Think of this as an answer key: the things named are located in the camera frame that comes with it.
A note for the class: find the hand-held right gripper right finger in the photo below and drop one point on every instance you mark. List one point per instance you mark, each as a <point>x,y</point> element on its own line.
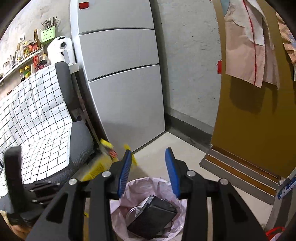
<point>173,173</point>

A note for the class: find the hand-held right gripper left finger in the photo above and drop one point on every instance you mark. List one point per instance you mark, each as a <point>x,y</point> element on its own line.
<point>124,171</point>

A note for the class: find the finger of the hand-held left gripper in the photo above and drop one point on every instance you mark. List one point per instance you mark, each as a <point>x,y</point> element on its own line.
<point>12,166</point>

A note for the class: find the yellow wrapper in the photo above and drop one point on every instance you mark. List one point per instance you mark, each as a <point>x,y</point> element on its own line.
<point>134,160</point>

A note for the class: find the pink trash bag bin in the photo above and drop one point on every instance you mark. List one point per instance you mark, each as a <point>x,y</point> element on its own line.
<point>138,185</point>

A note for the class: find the yellow sponge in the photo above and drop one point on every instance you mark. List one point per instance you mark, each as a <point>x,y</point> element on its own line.
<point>106,143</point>

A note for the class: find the grey office chair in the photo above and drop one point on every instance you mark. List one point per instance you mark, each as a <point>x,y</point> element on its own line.
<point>78,143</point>

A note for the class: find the white checkered cloth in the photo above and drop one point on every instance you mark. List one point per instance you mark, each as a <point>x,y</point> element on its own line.
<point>34,111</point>

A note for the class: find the striped brown doormat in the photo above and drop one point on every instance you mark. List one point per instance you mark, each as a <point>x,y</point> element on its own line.
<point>235,169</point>

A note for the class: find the mustard yellow door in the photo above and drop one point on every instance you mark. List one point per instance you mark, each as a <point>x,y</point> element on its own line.
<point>242,129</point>

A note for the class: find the silver refrigerator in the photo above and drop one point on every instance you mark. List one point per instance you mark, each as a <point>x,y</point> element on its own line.
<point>120,81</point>

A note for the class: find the yellow cap jar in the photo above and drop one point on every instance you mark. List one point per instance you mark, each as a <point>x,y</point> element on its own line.
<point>27,73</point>

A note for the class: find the red label bottle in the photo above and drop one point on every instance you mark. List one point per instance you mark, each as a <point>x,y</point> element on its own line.
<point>36,62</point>

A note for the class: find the blue white packet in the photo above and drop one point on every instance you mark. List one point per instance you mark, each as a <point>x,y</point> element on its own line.
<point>286,187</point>

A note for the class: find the red plastic bag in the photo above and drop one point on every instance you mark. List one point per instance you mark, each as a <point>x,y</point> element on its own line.
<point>276,234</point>

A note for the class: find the white air fryer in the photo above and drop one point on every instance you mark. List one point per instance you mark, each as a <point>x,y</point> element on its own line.
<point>60,51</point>

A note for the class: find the dark sauce bottle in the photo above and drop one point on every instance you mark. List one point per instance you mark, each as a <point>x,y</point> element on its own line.
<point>36,40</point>

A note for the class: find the green utensil holder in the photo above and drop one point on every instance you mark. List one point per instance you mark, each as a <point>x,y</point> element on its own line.
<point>48,34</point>

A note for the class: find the pink hanging garment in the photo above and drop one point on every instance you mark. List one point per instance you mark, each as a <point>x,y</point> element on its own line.
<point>240,46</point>

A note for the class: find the patterned hanging cloth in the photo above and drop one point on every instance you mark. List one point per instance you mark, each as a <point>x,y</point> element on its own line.
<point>289,41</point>

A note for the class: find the white wall shelf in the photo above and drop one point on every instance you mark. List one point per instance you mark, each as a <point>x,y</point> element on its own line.
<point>18,66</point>

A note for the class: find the red wall sticker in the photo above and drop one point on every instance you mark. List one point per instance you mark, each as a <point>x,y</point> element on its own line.
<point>219,67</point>

